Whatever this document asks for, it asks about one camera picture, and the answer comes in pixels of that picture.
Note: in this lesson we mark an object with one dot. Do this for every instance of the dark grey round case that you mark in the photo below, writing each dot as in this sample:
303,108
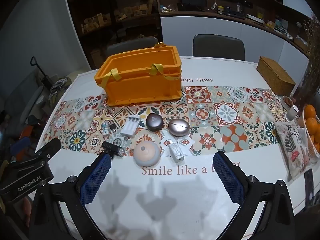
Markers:
154,122

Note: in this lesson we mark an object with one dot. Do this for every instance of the cardboard box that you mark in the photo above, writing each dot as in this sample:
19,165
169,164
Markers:
95,57

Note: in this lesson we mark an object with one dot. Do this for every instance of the small white cylinder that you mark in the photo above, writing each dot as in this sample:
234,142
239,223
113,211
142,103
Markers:
292,113

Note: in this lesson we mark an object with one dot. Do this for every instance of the small dish with snacks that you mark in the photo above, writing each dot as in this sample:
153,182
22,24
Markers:
288,101

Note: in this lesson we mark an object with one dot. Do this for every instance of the white battery charger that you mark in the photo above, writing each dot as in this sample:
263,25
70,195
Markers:
129,127

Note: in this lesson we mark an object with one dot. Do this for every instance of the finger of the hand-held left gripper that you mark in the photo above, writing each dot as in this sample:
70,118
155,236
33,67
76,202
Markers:
48,147

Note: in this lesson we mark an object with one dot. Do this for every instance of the cream foam pad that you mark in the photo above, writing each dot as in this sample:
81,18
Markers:
73,75

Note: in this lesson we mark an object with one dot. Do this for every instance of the orange fruit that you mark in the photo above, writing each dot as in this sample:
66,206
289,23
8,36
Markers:
312,126
310,111
317,141

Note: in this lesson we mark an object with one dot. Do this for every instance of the tile-print tablecloth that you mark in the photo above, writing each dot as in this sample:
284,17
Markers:
225,115

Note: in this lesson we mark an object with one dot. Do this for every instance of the grey dining chair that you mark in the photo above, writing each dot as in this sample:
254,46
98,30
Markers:
218,46
130,47

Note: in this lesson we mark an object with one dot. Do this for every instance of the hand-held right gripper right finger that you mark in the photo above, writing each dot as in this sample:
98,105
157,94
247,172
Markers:
228,180

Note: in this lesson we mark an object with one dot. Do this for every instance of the patterned cloth bag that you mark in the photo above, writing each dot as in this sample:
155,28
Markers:
58,88

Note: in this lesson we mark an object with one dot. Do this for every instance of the silver oval case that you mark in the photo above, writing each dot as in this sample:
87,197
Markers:
179,128

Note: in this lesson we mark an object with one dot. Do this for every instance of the woven wicker box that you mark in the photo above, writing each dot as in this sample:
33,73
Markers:
276,76

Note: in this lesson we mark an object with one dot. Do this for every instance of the black shovel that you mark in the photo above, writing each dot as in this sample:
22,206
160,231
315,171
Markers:
41,73

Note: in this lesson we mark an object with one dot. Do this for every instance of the orange plastic crate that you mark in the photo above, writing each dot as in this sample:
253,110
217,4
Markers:
140,87

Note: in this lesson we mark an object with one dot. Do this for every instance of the white cabinet with wooden counter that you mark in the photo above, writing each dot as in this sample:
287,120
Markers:
225,26

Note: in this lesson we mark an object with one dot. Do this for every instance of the round antlered night light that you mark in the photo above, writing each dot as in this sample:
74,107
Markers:
147,155

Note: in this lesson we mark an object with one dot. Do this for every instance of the grey armchair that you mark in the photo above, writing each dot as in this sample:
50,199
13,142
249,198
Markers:
27,110

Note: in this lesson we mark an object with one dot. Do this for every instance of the dried flower branches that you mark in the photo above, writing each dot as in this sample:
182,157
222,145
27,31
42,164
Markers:
308,75

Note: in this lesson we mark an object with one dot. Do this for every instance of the black remote control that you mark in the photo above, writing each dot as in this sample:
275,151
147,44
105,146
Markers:
308,185

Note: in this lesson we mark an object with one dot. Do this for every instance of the leaf-print cushion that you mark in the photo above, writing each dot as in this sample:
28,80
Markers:
292,145

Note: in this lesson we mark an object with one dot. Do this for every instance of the dark wooden shelving unit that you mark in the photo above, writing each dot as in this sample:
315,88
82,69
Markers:
110,35

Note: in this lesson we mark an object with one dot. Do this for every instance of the white wall charger plug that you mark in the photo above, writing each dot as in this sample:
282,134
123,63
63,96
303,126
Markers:
176,152

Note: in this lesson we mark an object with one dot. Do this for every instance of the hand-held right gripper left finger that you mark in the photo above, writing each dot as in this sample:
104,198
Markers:
96,177

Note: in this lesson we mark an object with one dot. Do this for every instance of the black bike light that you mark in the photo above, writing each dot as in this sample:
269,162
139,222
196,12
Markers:
112,148

